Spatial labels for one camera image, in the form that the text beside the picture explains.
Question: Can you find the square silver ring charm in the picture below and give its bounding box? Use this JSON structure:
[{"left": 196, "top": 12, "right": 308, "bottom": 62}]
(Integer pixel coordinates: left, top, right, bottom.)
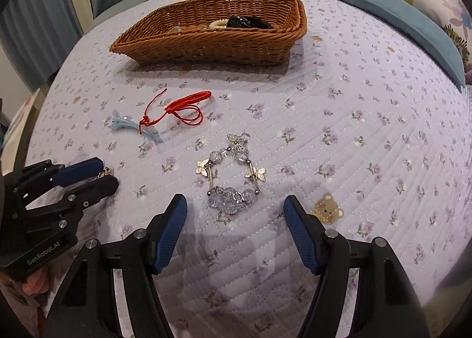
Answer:
[{"left": 98, "top": 167, "right": 113, "bottom": 178}]

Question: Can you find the red braided cord bracelet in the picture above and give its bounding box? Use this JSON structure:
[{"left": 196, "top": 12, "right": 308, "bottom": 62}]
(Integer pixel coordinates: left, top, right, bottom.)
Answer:
[{"left": 138, "top": 88, "right": 214, "bottom": 135}]

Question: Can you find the crystal butterfly bracelet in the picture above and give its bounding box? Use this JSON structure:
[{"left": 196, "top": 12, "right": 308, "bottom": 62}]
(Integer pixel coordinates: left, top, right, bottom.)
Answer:
[{"left": 195, "top": 132, "right": 267, "bottom": 216}]

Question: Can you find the cream spiral hair tie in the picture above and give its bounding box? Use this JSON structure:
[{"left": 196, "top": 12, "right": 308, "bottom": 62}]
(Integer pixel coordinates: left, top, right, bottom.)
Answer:
[{"left": 205, "top": 18, "right": 230, "bottom": 31}]

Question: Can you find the person's left hand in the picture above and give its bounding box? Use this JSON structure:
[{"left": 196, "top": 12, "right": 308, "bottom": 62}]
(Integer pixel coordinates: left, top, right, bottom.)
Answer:
[{"left": 22, "top": 266, "right": 50, "bottom": 295}]

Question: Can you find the light blue hair clip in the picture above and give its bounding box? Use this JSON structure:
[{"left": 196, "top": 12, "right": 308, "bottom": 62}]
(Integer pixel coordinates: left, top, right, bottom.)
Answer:
[{"left": 108, "top": 109, "right": 163, "bottom": 144}]

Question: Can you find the blue curtain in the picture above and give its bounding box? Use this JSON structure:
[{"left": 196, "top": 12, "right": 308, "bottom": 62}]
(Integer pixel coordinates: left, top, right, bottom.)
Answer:
[{"left": 1, "top": 0, "right": 124, "bottom": 90}]

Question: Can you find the lilac floral quilted bedspread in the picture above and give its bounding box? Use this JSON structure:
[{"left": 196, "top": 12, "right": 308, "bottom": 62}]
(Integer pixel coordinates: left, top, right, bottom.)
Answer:
[{"left": 27, "top": 0, "right": 471, "bottom": 337}]

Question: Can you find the brown wicker basket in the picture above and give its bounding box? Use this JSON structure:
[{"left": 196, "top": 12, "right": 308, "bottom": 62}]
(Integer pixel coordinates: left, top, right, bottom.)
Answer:
[{"left": 110, "top": 0, "right": 307, "bottom": 66}]

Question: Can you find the black item in basket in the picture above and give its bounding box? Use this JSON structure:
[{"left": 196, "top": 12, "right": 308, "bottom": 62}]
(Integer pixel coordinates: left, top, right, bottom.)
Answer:
[{"left": 226, "top": 15, "right": 273, "bottom": 30}]

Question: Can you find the teal pillow near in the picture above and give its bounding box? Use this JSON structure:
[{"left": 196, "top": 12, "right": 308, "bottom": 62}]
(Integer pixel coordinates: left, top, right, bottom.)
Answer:
[{"left": 340, "top": 0, "right": 466, "bottom": 89}]

